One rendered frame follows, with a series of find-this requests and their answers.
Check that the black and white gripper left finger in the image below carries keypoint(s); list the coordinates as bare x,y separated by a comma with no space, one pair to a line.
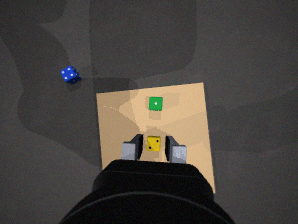
132,150

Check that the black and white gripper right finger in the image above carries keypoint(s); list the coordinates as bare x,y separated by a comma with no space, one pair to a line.
174,152

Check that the blue die with white pips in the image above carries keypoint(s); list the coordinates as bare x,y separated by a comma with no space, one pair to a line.
70,75

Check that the tan square mat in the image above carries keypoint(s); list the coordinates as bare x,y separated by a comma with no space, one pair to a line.
124,114

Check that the yellow die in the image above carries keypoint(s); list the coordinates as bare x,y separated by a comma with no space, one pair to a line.
153,143

